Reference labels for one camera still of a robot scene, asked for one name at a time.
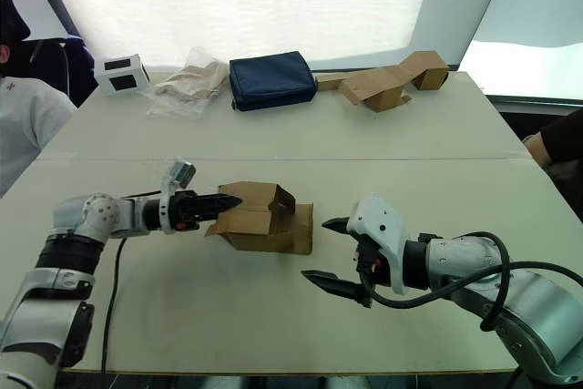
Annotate white cube with black rectangles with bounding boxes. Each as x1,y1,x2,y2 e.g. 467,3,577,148
92,53,152,98

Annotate small cardboard box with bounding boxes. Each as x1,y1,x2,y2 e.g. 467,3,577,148
204,180,315,256

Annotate person in white shirt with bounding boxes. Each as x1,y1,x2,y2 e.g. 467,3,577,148
0,0,79,200

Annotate folded brown cardboard box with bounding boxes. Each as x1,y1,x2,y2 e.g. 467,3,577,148
399,50,451,91

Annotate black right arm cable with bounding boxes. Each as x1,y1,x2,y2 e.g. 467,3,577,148
362,230,583,332

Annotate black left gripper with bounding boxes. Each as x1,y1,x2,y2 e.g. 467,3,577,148
170,189,243,232

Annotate navy blue fabric pouch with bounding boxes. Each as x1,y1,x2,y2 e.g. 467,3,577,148
228,50,319,113

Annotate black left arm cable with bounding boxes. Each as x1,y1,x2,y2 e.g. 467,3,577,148
100,189,163,374

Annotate clear bag with beige cloth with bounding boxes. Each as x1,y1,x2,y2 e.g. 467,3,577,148
146,46,230,122

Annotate person's arm in dark sleeve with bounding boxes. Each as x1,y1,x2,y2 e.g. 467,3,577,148
522,107,583,210

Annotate black office chair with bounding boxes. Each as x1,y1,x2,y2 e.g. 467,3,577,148
21,35,99,108

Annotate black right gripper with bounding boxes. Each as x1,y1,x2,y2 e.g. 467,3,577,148
301,216,394,310

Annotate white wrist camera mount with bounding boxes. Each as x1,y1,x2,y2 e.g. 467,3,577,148
158,159,198,236
344,192,412,295

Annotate flattened brown cardboard carton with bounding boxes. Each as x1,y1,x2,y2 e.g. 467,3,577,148
315,64,414,114

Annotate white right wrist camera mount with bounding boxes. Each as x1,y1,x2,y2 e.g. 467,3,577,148
344,192,412,295

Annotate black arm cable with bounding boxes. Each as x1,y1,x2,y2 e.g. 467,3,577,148
362,230,583,332
100,189,163,374

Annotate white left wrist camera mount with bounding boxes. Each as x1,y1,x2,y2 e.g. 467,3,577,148
158,159,198,236

